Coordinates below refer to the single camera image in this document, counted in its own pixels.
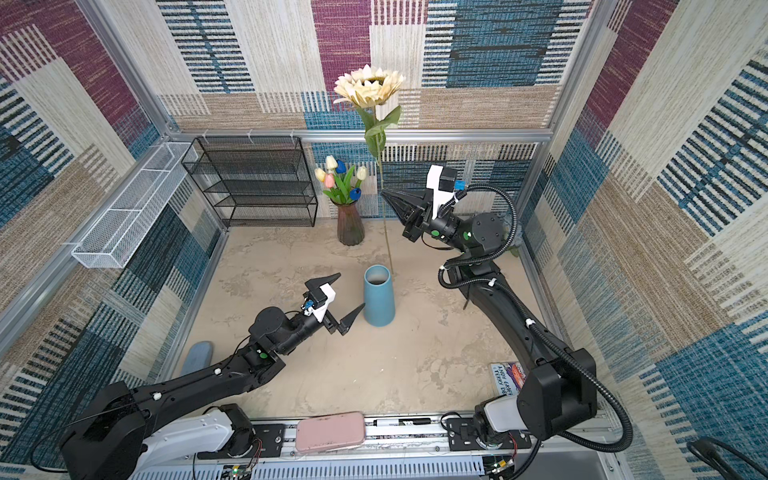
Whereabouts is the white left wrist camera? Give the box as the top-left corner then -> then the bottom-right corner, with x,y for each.
302,285 -> 336,323

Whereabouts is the black wire shelf rack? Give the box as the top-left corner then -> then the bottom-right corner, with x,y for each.
181,136 -> 318,227

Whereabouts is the white wire mesh basket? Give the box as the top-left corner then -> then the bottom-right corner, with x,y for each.
72,142 -> 191,269

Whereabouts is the grey blue oval object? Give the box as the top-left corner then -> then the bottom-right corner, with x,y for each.
181,341 -> 214,376

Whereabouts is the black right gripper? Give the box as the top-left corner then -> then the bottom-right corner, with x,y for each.
382,186 -> 469,254

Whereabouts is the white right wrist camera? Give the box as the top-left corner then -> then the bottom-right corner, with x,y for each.
426,165 -> 467,219

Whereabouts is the red glass vase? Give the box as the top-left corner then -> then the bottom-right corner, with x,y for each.
337,202 -> 365,246

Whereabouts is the treehouse paperback book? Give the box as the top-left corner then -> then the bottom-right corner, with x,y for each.
490,362 -> 526,396

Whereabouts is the pink pencil case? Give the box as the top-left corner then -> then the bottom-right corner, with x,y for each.
295,412 -> 366,454

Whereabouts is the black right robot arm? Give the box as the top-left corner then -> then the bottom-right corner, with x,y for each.
381,186 -> 634,453

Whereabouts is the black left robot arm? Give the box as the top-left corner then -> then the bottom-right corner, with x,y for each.
59,274 -> 360,479

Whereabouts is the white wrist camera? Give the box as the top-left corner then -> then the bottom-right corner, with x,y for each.
426,165 -> 467,219
302,285 -> 336,323

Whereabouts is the black cable bottom right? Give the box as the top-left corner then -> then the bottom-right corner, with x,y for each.
686,436 -> 768,480

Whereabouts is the teal ceramic vase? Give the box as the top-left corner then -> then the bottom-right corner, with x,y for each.
364,265 -> 395,327

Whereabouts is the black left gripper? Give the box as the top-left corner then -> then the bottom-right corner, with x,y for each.
275,274 -> 362,360

